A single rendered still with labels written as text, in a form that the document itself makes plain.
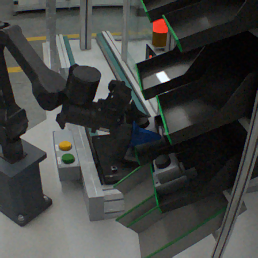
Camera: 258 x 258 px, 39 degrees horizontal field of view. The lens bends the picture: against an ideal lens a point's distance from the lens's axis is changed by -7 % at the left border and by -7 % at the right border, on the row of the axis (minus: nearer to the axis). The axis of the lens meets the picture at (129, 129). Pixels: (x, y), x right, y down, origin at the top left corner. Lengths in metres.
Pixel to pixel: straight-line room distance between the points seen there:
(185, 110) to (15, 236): 0.66
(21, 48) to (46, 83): 0.11
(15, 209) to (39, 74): 0.47
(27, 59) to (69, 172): 0.48
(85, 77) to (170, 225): 0.39
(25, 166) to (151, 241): 0.40
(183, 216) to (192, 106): 0.29
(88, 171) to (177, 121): 0.57
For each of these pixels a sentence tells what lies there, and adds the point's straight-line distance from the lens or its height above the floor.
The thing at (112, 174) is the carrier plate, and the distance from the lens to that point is 1.15.
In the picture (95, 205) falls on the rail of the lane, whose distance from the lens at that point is 1.11.
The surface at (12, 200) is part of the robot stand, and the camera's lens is 1.12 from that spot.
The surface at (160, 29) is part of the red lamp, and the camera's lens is 1.25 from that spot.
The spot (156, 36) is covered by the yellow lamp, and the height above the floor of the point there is 1.30.
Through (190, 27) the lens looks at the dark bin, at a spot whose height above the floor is 1.52.
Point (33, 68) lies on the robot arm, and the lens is 0.84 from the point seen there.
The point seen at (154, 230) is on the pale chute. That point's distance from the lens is 0.92.
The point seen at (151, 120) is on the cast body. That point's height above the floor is 1.27.
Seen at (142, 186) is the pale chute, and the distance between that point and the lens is 1.01.
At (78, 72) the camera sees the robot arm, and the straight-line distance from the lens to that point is 0.76.
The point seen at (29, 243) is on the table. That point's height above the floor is 0.86.
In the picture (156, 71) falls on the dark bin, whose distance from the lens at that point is 0.83.
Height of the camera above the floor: 1.71
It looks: 33 degrees down
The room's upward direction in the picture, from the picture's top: 3 degrees clockwise
